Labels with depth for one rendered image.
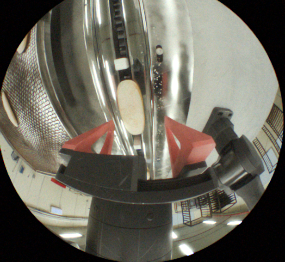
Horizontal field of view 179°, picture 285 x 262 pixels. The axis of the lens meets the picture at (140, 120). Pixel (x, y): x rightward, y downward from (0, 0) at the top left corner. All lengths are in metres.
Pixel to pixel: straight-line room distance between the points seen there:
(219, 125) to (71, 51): 0.35
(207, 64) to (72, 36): 0.25
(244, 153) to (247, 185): 0.08
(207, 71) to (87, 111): 0.26
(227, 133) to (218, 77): 0.13
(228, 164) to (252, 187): 0.09
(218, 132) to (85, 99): 0.30
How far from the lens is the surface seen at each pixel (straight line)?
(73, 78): 0.20
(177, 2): 0.15
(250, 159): 0.19
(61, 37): 0.23
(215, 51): 0.21
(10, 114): 0.30
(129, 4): 0.15
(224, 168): 0.21
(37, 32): 0.16
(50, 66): 0.15
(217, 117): 0.25
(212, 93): 0.22
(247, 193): 0.25
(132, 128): 0.15
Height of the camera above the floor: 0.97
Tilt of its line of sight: 53 degrees down
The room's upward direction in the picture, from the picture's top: 179 degrees clockwise
